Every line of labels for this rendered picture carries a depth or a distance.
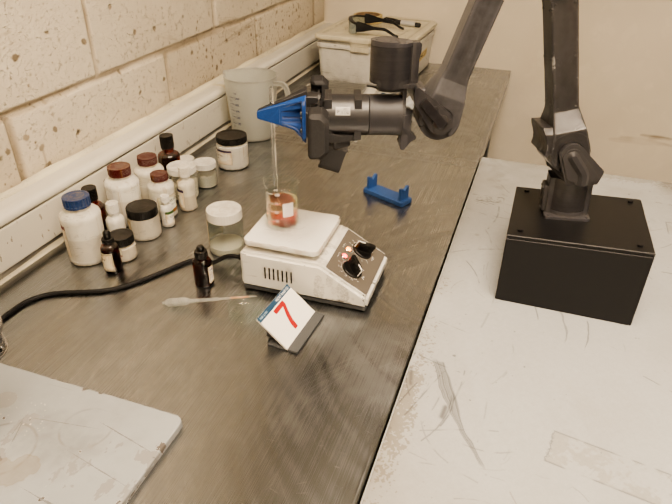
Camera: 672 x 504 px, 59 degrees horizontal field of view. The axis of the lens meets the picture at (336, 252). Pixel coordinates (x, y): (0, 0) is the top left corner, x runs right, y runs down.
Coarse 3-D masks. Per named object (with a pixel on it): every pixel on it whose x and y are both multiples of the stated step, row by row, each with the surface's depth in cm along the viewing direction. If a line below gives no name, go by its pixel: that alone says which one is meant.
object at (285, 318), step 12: (288, 300) 85; (300, 300) 86; (276, 312) 82; (288, 312) 84; (300, 312) 85; (264, 324) 80; (276, 324) 81; (288, 324) 82; (300, 324) 84; (288, 336) 81
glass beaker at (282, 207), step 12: (264, 180) 89; (288, 180) 91; (276, 192) 87; (288, 192) 87; (276, 204) 88; (288, 204) 88; (276, 216) 89; (288, 216) 89; (276, 228) 90; (288, 228) 90
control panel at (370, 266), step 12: (348, 240) 93; (336, 252) 90; (348, 252) 91; (372, 252) 94; (336, 264) 88; (372, 264) 92; (348, 276) 87; (360, 276) 89; (372, 276) 90; (360, 288) 87
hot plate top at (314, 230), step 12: (264, 216) 94; (300, 216) 94; (312, 216) 94; (324, 216) 94; (336, 216) 94; (252, 228) 91; (264, 228) 91; (300, 228) 91; (312, 228) 91; (324, 228) 91; (252, 240) 88; (264, 240) 88; (276, 240) 88; (288, 240) 88; (300, 240) 88; (312, 240) 88; (324, 240) 88; (288, 252) 86; (300, 252) 86; (312, 252) 85
